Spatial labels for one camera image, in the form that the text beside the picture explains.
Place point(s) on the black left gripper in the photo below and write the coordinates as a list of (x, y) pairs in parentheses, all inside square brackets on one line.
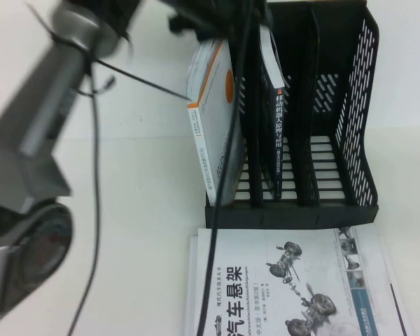
[(203, 15)]

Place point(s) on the dark blue robotics book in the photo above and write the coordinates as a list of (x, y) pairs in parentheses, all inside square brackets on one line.
[(281, 140)]

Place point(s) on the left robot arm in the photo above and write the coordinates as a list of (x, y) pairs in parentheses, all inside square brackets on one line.
[(38, 122)]

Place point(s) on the white and orange book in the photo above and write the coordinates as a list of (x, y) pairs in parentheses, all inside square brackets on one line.
[(210, 133)]

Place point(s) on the black plastic book stand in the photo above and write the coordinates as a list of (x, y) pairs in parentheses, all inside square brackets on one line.
[(301, 213)]

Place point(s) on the white car suspension book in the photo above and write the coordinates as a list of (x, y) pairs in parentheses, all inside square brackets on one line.
[(301, 297)]

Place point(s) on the black zip tie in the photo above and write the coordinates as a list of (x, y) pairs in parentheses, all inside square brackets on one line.
[(143, 81)]

